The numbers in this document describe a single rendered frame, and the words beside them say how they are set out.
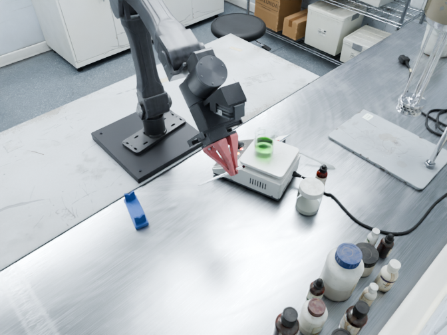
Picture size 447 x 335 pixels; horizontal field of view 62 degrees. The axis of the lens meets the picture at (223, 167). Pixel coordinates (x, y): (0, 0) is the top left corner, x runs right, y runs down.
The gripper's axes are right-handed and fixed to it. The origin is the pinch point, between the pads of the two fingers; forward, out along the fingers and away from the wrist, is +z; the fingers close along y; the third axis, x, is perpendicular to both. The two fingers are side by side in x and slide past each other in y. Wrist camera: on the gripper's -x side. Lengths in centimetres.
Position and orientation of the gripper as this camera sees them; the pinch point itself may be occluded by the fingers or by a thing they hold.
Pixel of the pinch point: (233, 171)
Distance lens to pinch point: 72.9
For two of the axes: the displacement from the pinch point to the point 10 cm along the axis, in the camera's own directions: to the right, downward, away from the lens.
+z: 4.1, 9.1, 0.1
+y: 7.7, -3.6, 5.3
